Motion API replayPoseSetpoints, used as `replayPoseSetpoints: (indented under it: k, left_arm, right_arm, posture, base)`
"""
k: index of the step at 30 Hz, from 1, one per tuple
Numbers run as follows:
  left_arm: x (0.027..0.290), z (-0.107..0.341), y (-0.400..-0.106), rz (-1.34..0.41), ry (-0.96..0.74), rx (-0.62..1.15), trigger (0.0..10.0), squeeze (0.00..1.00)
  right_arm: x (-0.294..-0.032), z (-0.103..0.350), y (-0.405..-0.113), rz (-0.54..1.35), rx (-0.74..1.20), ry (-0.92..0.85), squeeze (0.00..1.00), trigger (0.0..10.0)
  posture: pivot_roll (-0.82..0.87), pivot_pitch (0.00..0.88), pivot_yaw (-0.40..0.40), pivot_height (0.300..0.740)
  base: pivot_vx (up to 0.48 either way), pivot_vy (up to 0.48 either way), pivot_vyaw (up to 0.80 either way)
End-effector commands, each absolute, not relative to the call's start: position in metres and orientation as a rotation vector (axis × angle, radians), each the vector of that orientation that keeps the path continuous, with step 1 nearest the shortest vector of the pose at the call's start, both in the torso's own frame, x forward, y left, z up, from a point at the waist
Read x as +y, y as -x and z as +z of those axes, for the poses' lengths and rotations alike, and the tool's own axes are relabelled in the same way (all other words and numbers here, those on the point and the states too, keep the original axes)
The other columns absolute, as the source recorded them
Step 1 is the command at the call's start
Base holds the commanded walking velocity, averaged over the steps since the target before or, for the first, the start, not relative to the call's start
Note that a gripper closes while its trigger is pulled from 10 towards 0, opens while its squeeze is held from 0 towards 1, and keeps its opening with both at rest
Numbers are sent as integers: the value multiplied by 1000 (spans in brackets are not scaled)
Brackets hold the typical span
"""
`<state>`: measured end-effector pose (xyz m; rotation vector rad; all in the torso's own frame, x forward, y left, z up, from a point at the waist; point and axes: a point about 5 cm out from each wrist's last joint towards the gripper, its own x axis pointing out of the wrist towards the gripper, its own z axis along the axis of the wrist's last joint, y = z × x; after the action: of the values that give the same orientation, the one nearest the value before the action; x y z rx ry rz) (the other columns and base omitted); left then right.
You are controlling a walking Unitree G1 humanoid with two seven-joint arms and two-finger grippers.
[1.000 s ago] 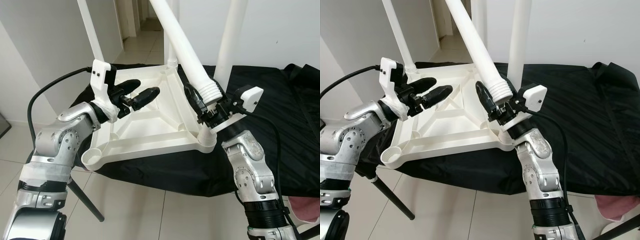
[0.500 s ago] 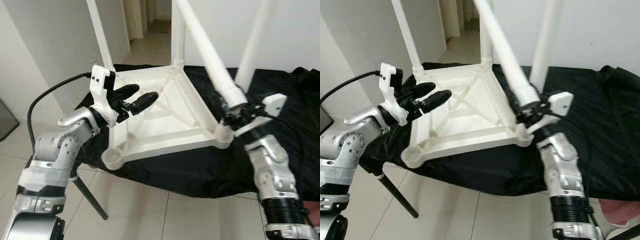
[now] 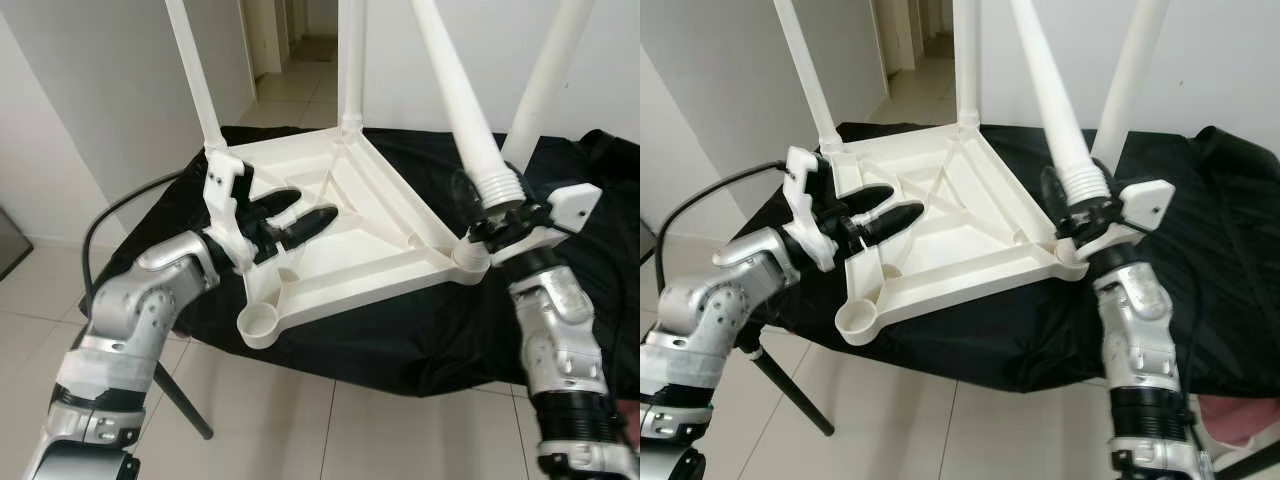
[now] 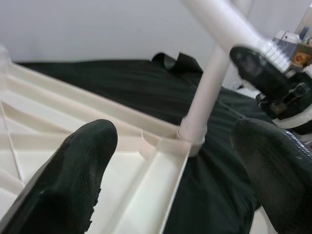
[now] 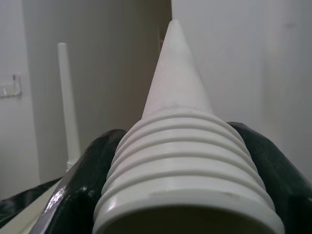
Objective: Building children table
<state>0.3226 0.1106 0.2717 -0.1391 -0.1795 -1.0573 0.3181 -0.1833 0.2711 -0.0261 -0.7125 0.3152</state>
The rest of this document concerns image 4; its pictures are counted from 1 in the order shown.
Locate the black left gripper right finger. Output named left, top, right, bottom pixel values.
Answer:
left=230, top=118, right=312, bottom=234

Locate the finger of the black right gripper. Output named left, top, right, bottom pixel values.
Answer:
left=230, top=45, right=297, bottom=98

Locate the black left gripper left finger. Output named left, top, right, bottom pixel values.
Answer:
left=0, top=119, right=119, bottom=234

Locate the white plastic table top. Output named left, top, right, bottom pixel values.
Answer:
left=0, top=58, right=206, bottom=234

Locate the black cloth table cover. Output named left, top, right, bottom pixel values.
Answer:
left=14, top=51, right=312, bottom=234

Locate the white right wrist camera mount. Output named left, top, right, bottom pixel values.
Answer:
left=273, top=104, right=312, bottom=130

